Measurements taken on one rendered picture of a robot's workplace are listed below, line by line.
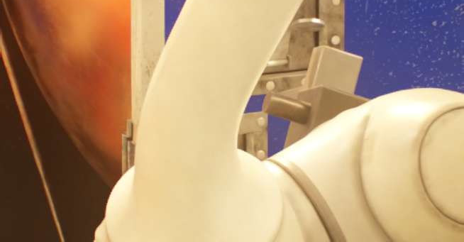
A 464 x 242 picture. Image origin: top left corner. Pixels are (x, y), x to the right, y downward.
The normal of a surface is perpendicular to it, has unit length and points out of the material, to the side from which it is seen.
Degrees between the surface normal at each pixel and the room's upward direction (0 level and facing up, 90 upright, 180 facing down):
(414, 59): 90
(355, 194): 67
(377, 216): 115
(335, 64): 73
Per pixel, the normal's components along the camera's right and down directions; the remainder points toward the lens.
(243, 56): 0.25, 0.55
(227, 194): 0.73, 0.31
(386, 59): 0.44, 0.20
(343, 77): 0.29, -0.07
